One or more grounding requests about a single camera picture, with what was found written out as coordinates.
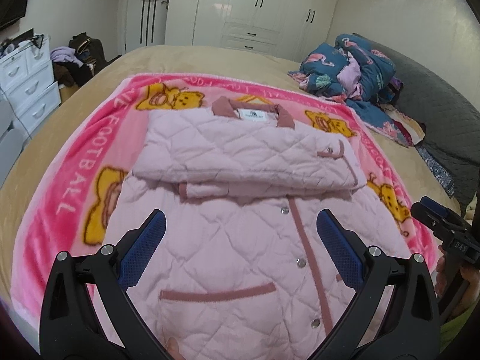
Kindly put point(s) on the left hand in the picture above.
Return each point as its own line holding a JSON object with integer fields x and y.
{"x": 173, "y": 349}

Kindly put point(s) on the white door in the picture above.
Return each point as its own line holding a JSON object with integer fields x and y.
{"x": 141, "y": 23}

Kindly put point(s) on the pink quilted jacket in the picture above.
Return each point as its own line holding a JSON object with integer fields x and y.
{"x": 241, "y": 272}

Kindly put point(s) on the pink bear fleece blanket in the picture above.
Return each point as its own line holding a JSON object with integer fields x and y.
{"x": 74, "y": 199}

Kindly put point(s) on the grey quilted headboard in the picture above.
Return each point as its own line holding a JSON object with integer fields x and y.
{"x": 451, "y": 122}

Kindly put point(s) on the right hand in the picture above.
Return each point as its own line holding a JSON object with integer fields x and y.
{"x": 469, "y": 274}

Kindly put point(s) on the white drawer chest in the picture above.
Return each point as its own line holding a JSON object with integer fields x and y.
{"x": 28, "y": 82}

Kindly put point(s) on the blue flamingo quilt pile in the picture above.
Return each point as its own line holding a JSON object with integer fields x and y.
{"x": 354, "y": 73}

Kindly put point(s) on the white wardrobe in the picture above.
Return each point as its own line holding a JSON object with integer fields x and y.
{"x": 287, "y": 29}

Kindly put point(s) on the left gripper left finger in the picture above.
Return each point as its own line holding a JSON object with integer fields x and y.
{"x": 86, "y": 312}

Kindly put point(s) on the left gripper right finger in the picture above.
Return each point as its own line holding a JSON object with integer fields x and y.
{"x": 394, "y": 312}

